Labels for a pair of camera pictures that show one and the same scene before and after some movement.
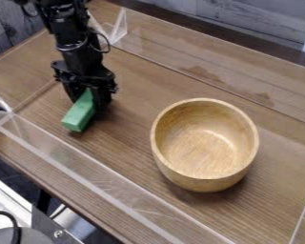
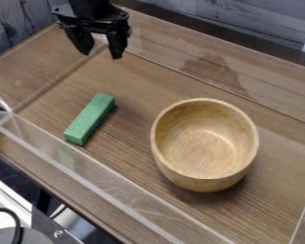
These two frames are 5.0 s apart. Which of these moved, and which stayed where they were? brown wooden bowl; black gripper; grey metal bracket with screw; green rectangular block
Moved: black gripper; green rectangular block
Stayed: brown wooden bowl; grey metal bracket with screw
